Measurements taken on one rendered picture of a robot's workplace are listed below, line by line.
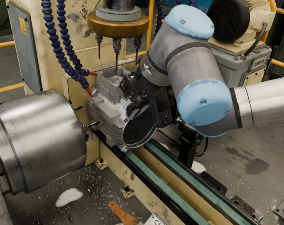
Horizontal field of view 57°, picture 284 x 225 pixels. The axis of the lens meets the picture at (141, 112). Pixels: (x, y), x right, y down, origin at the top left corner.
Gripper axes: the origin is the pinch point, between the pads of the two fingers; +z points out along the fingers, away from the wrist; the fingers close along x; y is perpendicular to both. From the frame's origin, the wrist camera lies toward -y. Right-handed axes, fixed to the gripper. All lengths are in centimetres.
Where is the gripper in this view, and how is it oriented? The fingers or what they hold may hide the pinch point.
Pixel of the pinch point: (131, 118)
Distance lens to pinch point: 76.3
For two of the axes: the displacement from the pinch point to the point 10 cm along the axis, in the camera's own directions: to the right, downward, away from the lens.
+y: -5.2, -8.2, 2.5
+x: -7.7, 3.2, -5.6
